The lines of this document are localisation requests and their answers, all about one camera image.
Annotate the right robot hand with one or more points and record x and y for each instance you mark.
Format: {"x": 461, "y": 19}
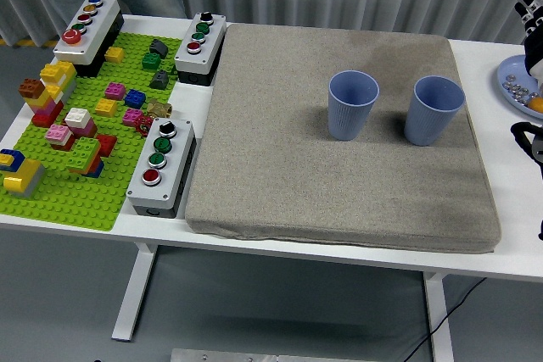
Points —
{"x": 535, "y": 48}

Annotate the blue ribbed cup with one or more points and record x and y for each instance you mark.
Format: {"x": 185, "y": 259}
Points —
{"x": 348, "y": 120}
{"x": 428, "y": 124}

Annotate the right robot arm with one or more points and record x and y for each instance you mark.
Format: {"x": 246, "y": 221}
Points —
{"x": 535, "y": 146}

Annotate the blue plate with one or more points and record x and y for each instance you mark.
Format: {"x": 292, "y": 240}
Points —
{"x": 511, "y": 65}

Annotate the small orange object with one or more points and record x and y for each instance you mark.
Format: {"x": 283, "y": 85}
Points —
{"x": 535, "y": 103}

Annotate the grey-brown mat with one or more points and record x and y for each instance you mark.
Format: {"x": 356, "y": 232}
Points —
{"x": 275, "y": 146}

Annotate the white table leg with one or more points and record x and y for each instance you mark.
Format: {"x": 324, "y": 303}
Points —
{"x": 133, "y": 294}
{"x": 439, "y": 319}

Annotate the four-button control box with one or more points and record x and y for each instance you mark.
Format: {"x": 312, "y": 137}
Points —
{"x": 208, "y": 44}
{"x": 169, "y": 179}

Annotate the grey sloped toy brick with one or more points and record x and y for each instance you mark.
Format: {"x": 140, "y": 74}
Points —
{"x": 159, "y": 47}
{"x": 160, "y": 80}

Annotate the green toy brick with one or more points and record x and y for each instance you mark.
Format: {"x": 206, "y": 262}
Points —
{"x": 150, "y": 61}

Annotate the blue toy brick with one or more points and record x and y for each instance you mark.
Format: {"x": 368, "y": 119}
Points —
{"x": 135, "y": 98}

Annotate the magenta toy brick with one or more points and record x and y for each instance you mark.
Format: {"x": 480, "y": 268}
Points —
{"x": 132, "y": 117}
{"x": 115, "y": 91}

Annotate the yellow toy brick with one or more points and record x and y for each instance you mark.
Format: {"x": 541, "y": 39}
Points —
{"x": 114, "y": 54}
{"x": 106, "y": 107}

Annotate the red toy brick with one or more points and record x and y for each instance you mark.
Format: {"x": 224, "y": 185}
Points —
{"x": 107, "y": 144}

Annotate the five-button control box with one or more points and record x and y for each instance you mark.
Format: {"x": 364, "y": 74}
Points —
{"x": 91, "y": 35}

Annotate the white and pink brick stack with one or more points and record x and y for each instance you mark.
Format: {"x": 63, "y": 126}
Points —
{"x": 80, "y": 122}

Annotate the green topped brick stack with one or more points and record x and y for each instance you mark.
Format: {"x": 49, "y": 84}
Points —
{"x": 84, "y": 156}

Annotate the pink and red brick stack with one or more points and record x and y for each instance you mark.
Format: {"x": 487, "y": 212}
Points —
{"x": 59, "y": 136}

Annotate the green brick baseplate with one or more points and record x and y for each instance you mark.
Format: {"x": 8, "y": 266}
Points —
{"x": 72, "y": 201}

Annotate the multicolour brick tower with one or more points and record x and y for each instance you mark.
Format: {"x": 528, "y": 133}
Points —
{"x": 44, "y": 101}

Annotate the blue yellow grey brick stack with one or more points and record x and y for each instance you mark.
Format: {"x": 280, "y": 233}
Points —
{"x": 23, "y": 175}

